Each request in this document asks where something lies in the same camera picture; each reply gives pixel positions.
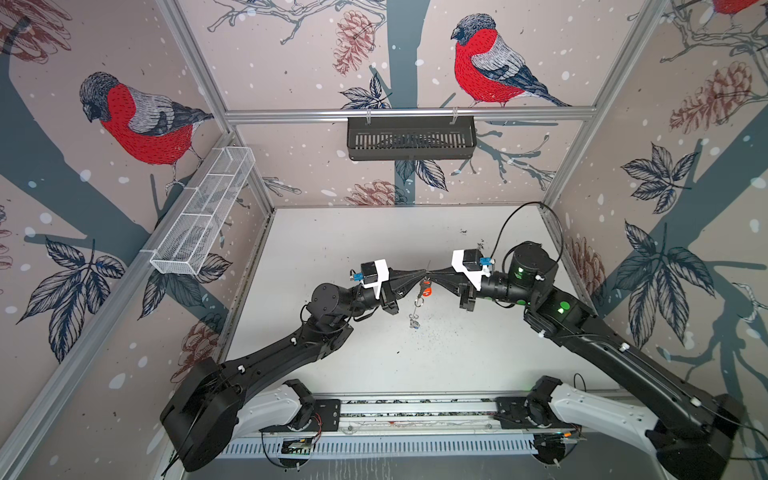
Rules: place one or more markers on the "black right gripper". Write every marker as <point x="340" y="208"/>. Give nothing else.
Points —
<point x="451" y="280"/>

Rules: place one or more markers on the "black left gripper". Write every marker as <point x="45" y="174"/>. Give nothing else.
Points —
<point x="387" y="296"/>

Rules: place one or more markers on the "silver metal carabiner keyring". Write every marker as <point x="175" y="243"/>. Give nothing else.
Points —
<point x="414" y="315"/>

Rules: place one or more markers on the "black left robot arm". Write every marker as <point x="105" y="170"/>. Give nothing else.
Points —
<point x="201" y="416"/>

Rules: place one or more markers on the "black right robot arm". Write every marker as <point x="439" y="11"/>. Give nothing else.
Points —
<point x="690" y="432"/>

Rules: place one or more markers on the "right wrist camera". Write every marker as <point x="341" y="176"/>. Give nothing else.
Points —
<point x="473" y="265"/>

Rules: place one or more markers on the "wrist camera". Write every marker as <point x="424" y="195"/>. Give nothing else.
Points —
<point x="372" y="275"/>
<point x="473" y="265"/>

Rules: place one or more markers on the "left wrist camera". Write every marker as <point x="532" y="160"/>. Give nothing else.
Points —
<point x="372" y="275"/>

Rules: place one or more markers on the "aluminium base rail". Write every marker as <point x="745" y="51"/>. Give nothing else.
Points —
<point x="386" y="427"/>

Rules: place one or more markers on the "black hanging wire basket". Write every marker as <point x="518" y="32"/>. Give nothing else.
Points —
<point x="411" y="138"/>

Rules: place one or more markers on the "horizontal aluminium frame bar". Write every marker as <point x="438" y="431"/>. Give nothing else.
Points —
<point x="526" y="113"/>

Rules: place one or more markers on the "white mesh wire shelf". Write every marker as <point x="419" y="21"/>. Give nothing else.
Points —
<point x="194" y="232"/>

